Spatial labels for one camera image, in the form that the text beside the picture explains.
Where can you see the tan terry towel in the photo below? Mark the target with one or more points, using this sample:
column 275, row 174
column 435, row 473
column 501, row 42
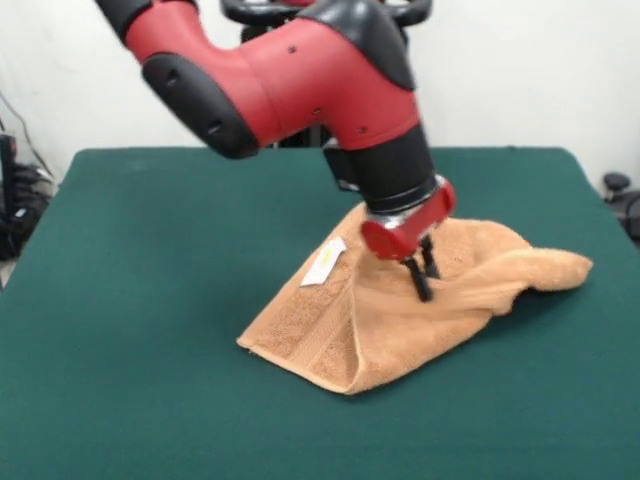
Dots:
column 410, row 320

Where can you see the dark green table cloth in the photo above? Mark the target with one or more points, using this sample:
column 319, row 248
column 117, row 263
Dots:
column 125, row 250

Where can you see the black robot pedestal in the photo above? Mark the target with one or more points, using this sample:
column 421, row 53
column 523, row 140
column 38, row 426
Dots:
column 320, row 10

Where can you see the grey black office chair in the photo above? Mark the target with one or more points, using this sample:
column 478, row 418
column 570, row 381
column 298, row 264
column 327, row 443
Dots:
column 616, row 182

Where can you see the black equipment box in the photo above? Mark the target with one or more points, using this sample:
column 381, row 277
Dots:
column 10, row 175

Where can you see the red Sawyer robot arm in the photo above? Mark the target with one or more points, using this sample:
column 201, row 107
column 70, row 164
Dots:
column 300, row 85

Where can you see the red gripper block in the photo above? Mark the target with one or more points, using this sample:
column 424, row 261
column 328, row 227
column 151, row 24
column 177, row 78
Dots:
column 405, row 232

